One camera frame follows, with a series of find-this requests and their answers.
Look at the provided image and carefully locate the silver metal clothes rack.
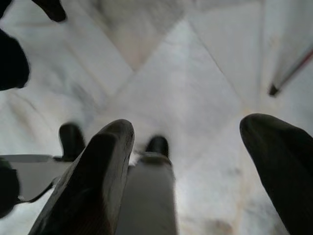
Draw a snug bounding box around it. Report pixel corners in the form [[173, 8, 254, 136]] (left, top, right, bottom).
[[268, 46, 313, 96]]

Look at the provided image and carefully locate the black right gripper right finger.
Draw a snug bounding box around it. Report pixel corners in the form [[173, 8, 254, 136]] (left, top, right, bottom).
[[240, 113, 313, 235]]

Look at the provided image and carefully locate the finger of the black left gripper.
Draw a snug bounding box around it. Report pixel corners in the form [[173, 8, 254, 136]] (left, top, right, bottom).
[[31, 0, 67, 23], [0, 28, 30, 92]]

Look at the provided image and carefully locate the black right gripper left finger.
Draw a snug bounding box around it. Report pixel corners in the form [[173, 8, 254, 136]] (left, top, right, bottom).
[[31, 119, 135, 235]]

